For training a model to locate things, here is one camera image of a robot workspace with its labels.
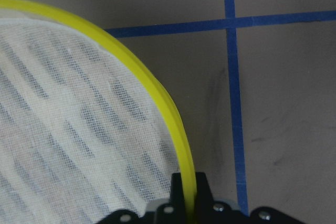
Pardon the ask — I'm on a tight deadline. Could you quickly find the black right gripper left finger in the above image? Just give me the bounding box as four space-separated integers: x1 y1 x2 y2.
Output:
170 173 185 208

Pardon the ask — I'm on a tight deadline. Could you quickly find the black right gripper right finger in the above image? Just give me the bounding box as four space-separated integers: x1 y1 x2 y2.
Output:
195 172 214 206

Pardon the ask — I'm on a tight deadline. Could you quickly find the yellow steamer basket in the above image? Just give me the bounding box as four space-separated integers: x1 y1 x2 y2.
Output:
1 0 196 223

